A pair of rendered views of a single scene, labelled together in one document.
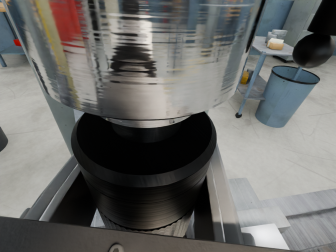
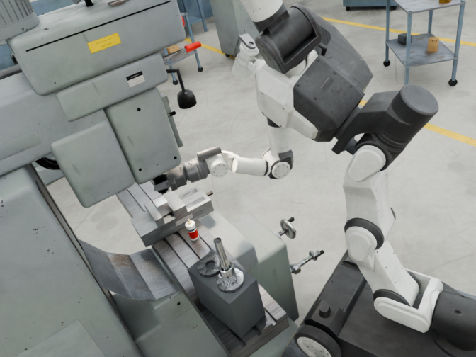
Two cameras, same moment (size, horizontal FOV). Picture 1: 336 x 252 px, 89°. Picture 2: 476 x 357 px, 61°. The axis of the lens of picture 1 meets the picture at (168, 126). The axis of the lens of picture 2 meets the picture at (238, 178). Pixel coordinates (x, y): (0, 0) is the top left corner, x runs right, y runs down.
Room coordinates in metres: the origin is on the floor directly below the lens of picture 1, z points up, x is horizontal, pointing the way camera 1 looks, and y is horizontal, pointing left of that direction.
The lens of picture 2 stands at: (0.02, 1.34, 2.09)
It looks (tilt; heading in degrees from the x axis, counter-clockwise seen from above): 36 degrees down; 258
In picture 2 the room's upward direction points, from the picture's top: 14 degrees counter-clockwise
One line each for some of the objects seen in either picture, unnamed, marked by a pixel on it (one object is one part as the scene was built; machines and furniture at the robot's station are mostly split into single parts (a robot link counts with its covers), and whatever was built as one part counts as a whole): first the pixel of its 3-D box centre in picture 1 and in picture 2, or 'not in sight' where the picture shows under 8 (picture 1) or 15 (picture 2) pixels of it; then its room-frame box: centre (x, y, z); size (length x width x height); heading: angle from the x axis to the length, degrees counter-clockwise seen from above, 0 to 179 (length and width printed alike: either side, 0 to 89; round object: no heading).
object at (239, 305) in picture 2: not in sight; (226, 290); (-0.04, 0.43, 1.00); 0.22 x 0.12 x 0.20; 113
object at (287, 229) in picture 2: not in sight; (282, 232); (-0.44, -0.11, 0.60); 0.16 x 0.12 x 0.12; 13
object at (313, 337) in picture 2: not in sight; (316, 346); (-0.32, 0.47, 0.50); 0.20 x 0.05 x 0.20; 124
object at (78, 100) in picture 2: not in sight; (104, 77); (0.09, 0.02, 1.68); 0.34 x 0.24 x 0.10; 13
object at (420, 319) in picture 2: not in sight; (408, 297); (-0.69, 0.55, 0.68); 0.21 x 0.20 x 0.13; 124
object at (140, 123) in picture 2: not in sight; (137, 129); (0.05, 0.01, 1.47); 0.21 x 0.19 x 0.32; 103
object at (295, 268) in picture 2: not in sight; (307, 259); (-0.50, 0.02, 0.48); 0.22 x 0.06 x 0.06; 13
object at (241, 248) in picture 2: not in sight; (192, 262); (0.04, 0.01, 0.76); 0.50 x 0.35 x 0.12; 13
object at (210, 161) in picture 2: not in sight; (210, 163); (-0.16, 0.02, 1.24); 0.11 x 0.11 x 0.11; 88
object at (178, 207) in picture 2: not in sight; (174, 203); (0.02, -0.15, 0.99); 0.15 x 0.06 x 0.04; 101
